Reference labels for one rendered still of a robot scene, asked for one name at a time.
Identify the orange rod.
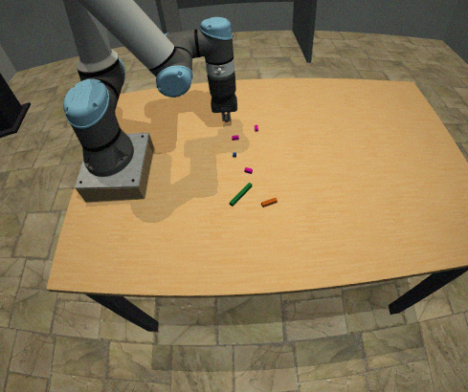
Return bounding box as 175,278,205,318
261,198,278,207

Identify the green rod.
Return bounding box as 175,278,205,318
230,183,253,207

